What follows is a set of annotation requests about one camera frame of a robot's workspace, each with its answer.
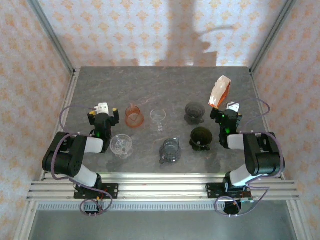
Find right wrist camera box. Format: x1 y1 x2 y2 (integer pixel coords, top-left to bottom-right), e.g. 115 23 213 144
225 101 241 113

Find slotted grey cable tray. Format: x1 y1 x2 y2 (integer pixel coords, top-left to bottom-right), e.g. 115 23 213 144
37 202 226 212

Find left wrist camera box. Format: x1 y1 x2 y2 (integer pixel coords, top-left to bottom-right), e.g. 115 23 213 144
94 101 110 114

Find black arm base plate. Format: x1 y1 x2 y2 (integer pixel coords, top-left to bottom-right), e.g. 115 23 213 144
206 183 252 200
73 183 119 200

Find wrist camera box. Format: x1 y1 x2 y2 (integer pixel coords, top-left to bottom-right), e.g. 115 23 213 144
94 101 110 114
225 101 241 113

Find orange coffee filter pack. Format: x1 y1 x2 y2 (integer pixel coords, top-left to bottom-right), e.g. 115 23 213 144
207 75 231 109

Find dark green plastic dripper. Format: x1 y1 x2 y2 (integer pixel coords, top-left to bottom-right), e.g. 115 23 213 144
189 126 214 152

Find clear plastic dripper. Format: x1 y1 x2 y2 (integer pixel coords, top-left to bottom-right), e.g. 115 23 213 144
109 133 133 160

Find aluminium table side rail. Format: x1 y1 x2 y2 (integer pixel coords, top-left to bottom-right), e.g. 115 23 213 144
39 68 81 181
249 72 286 181

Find aluminium frame post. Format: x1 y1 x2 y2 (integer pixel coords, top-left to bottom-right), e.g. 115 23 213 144
249 0 299 75
27 0 76 76

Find orange glass server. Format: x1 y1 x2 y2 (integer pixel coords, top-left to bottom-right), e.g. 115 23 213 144
124 104 145 129

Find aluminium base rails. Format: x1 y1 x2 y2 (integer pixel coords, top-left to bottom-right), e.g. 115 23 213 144
26 172 301 201

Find clear glass server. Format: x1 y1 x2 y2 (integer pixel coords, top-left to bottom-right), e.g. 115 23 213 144
149 109 167 133

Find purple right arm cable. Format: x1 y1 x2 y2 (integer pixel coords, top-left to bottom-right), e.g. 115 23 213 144
214 97 286 218

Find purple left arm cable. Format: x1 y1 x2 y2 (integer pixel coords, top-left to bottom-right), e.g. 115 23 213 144
51 104 113 218

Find grey metal panel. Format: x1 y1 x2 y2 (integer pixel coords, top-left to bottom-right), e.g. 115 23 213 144
27 199 296 240

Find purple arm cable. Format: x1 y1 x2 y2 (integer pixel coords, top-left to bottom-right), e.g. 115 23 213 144
51 104 113 218
214 97 286 218

